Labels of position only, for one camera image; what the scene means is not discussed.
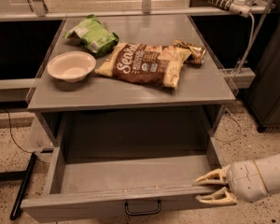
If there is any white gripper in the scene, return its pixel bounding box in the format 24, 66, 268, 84
194, 161, 269, 205

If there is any grey top drawer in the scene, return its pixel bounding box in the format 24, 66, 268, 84
21, 106, 225, 222

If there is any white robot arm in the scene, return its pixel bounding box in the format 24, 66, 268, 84
195, 154, 280, 205

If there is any grey drawer cabinet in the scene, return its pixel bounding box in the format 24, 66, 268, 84
26, 14, 237, 161

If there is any dark cabinet at right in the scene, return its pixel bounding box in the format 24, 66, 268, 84
244, 0, 280, 133

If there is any small gold snack bag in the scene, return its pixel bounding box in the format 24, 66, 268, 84
173, 39, 206, 65

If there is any brown chip bag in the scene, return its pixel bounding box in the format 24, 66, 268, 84
95, 43, 191, 89

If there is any white power strip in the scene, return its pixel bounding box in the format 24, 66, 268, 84
204, 0, 251, 18

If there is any white bowl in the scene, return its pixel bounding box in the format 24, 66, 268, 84
47, 51, 96, 83

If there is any green snack bag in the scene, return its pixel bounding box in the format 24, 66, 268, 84
63, 14, 119, 57

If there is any black metal stand leg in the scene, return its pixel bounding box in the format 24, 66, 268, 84
0, 153, 37, 221

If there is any white cable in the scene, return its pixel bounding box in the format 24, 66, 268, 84
215, 12, 256, 143

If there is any black floor cable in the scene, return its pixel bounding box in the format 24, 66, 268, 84
0, 106, 50, 166

